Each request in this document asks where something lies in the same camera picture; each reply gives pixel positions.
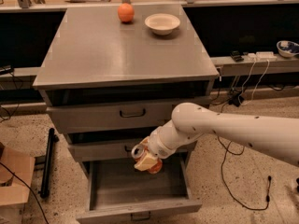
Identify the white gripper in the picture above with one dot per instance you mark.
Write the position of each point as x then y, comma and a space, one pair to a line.
157, 147

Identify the red coke can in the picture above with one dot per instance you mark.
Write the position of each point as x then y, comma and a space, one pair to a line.
136, 153

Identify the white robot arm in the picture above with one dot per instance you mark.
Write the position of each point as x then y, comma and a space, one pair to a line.
275, 137

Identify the grey top drawer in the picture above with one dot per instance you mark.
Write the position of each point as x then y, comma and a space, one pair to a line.
116, 116

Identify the grey drawer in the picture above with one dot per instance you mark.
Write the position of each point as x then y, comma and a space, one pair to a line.
118, 192
101, 150
116, 116

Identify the grey bottom drawer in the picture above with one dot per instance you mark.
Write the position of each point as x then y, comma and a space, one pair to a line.
118, 192

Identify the grey middle drawer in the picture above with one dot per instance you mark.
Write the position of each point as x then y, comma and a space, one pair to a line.
101, 150

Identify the grey drawer cabinet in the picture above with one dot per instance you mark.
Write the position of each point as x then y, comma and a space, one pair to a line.
96, 59

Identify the black tube on floor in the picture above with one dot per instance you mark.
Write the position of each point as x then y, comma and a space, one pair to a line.
45, 186

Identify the black power adapter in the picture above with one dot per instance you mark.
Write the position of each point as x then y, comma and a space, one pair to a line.
236, 100

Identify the white ceramic bowl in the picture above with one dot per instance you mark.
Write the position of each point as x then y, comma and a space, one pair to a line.
162, 24

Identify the black remote on ledge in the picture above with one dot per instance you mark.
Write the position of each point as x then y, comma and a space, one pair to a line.
236, 56

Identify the cardboard box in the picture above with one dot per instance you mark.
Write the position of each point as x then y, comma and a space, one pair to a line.
16, 173

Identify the orange fruit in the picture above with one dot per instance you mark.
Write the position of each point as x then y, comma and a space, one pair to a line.
126, 12

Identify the white power strip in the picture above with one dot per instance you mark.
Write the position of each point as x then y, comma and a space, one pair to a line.
262, 56

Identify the blue white patterned bowl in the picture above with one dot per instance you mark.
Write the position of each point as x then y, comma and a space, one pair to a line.
287, 49

